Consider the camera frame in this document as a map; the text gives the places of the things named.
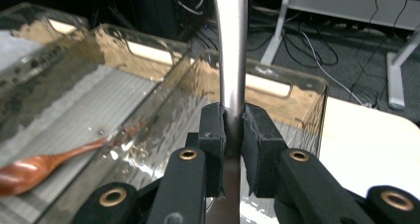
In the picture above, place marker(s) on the dark box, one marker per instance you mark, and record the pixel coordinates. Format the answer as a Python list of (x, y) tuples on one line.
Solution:
[(152, 9)]

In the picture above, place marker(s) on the white metal desk frame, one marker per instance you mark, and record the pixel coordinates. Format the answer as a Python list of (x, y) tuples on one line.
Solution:
[(330, 2)]

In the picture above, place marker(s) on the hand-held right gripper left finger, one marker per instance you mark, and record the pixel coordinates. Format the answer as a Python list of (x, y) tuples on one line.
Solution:
[(213, 131)]

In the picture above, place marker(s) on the steel table knife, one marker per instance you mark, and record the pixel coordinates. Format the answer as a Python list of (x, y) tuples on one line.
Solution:
[(232, 52)]

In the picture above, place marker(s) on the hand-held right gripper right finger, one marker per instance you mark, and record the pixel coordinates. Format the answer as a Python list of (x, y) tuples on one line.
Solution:
[(261, 141)]

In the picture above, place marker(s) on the brown wooden spoon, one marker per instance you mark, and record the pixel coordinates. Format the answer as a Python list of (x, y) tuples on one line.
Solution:
[(26, 172)]

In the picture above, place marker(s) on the smoky clear plastic bin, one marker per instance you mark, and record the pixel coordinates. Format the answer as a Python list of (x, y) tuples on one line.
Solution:
[(99, 95), (297, 101), (20, 19)]

